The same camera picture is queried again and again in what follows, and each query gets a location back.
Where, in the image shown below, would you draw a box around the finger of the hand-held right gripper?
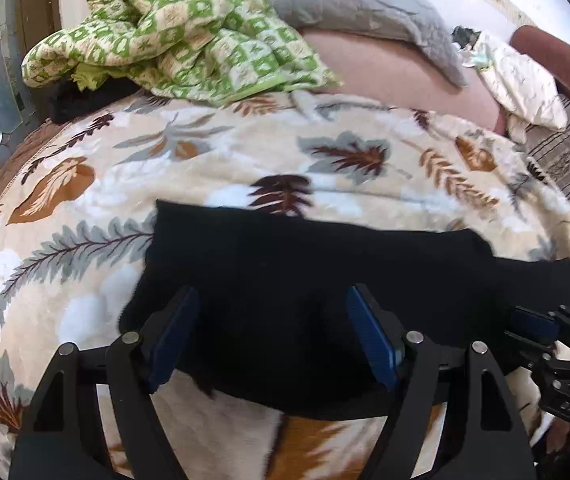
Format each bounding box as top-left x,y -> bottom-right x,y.
509,307 -> 561,343
504,337 -> 558,368

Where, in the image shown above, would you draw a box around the leaf print fleece blanket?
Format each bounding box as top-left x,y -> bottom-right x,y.
0,91 -> 570,480

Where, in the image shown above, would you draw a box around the black pants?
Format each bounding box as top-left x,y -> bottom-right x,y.
120,200 -> 570,423

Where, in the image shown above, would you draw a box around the grey pillow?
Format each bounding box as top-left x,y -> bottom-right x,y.
247,0 -> 470,88

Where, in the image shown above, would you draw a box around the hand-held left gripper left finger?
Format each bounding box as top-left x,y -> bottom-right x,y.
9,286 -> 201,480

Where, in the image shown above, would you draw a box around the pink bedsheet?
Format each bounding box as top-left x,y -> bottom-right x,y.
300,27 -> 508,136

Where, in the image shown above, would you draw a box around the brown headboard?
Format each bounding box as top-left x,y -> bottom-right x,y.
510,25 -> 570,131

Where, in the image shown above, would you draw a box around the white patterned cloth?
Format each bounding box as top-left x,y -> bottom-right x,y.
475,30 -> 569,143

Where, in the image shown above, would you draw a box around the small dark object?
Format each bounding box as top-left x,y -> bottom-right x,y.
451,25 -> 483,52

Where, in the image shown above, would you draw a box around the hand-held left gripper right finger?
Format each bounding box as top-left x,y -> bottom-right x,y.
345,284 -> 538,480

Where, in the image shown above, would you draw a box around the black cloth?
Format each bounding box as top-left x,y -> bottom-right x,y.
47,77 -> 140,123

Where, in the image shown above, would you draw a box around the green checked quilt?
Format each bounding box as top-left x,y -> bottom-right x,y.
21,0 -> 343,107

